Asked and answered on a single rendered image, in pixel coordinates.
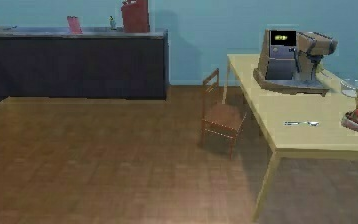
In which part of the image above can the dark kitchen counter cabinet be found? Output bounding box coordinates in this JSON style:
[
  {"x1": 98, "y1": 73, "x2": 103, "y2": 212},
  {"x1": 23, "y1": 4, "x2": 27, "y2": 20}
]
[{"x1": 0, "y1": 25, "x2": 170, "y2": 108}]

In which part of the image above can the brown wooden chair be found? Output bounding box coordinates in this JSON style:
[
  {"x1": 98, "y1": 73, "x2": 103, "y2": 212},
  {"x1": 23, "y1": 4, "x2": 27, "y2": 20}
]
[{"x1": 198, "y1": 68, "x2": 249, "y2": 160}]

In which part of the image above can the large red container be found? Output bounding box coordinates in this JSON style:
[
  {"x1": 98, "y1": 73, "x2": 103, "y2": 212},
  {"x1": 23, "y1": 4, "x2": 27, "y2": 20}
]
[{"x1": 120, "y1": 0, "x2": 151, "y2": 34}]

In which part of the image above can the silver spoon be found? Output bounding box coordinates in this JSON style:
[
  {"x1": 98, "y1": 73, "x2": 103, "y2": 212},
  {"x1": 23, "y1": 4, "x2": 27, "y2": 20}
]
[{"x1": 283, "y1": 120, "x2": 320, "y2": 127}]

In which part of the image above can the brown coffee machine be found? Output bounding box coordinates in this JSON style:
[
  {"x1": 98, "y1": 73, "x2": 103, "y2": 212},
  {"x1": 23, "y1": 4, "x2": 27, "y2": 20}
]
[{"x1": 253, "y1": 28, "x2": 339, "y2": 98}]

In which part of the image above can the pale wooden table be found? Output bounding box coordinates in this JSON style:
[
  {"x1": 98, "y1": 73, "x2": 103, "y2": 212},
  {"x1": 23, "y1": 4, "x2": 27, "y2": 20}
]
[{"x1": 221, "y1": 53, "x2": 358, "y2": 224}]

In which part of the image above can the pink flat object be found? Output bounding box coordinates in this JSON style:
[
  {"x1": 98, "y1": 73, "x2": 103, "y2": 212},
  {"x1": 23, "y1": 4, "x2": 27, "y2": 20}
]
[{"x1": 66, "y1": 15, "x2": 84, "y2": 35}]

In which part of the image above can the clear glass bowl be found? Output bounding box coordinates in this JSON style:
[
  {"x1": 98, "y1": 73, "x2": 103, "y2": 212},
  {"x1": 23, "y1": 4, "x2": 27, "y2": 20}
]
[{"x1": 339, "y1": 78, "x2": 358, "y2": 99}]

